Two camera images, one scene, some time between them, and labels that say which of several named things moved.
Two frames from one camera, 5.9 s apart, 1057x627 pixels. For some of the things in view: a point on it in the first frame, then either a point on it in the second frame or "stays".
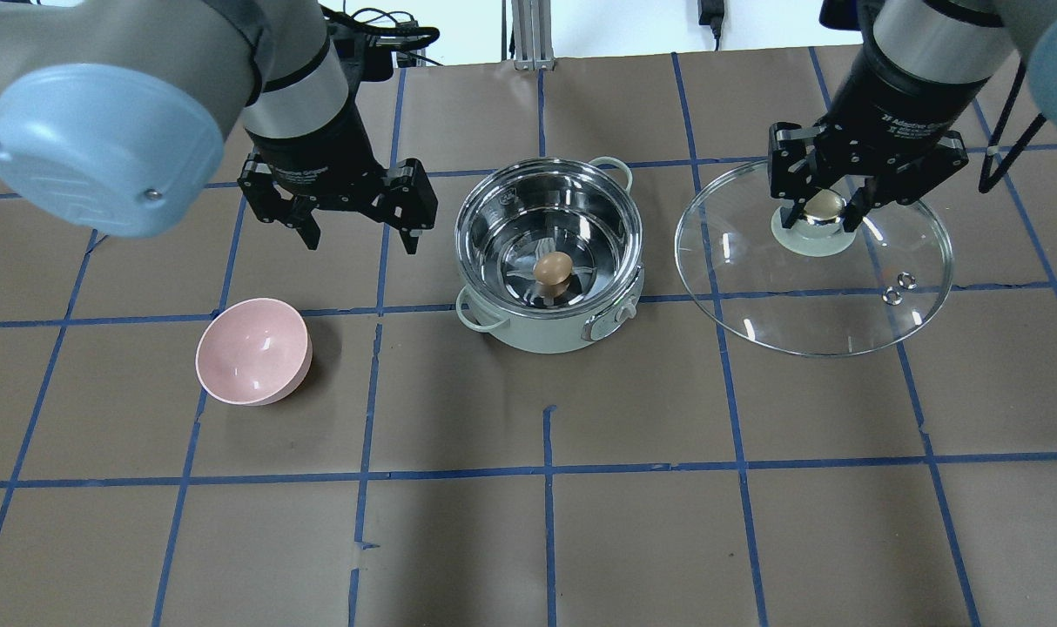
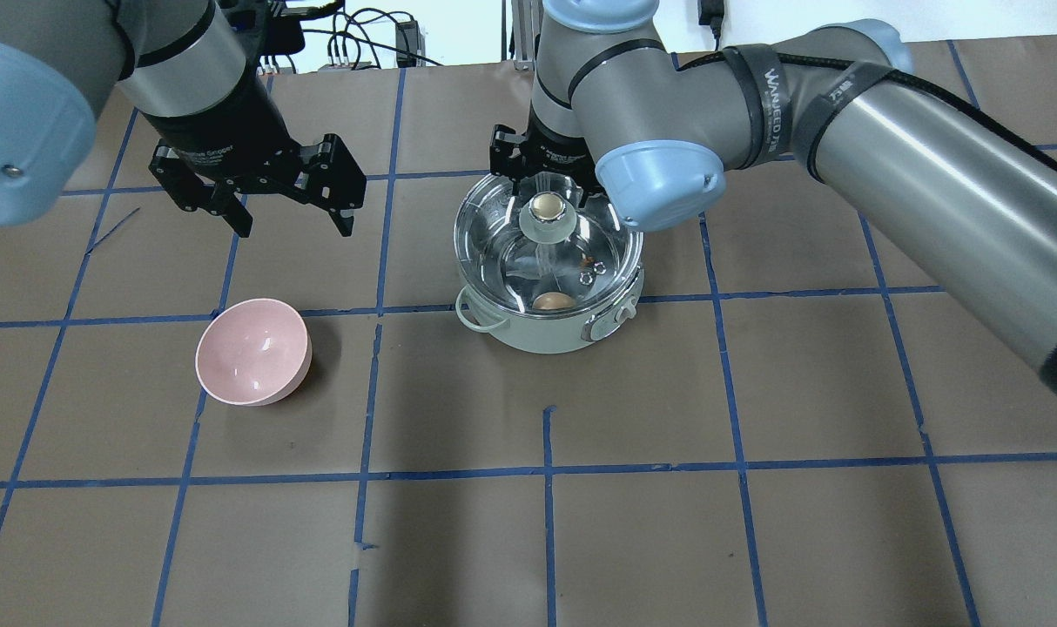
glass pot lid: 817,290 → 548,243
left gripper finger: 301,219 → 227,206
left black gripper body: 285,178 → 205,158
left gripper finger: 409,238 → 346,225
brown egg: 553,267 → 553,300
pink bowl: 253,352 stays
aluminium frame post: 533,37 stays
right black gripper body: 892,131 → 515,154
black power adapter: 712,13 stays
